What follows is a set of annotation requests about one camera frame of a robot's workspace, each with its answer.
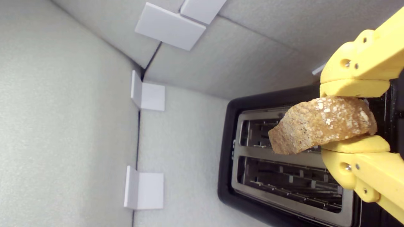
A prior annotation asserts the brown bread slice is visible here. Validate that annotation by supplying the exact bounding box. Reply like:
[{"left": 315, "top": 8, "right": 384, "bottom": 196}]
[{"left": 268, "top": 96, "right": 378, "bottom": 155}]

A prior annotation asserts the white wall clip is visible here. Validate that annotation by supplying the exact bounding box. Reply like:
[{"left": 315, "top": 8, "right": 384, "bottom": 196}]
[
  {"left": 180, "top": 0, "right": 227, "bottom": 25},
  {"left": 131, "top": 70, "right": 165, "bottom": 111},
  {"left": 135, "top": 3, "right": 206, "bottom": 51},
  {"left": 124, "top": 166, "right": 164, "bottom": 210}
]

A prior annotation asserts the black two-slot toaster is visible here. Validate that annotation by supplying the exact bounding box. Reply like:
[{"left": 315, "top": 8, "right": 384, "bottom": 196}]
[{"left": 217, "top": 80, "right": 404, "bottom": 227}]

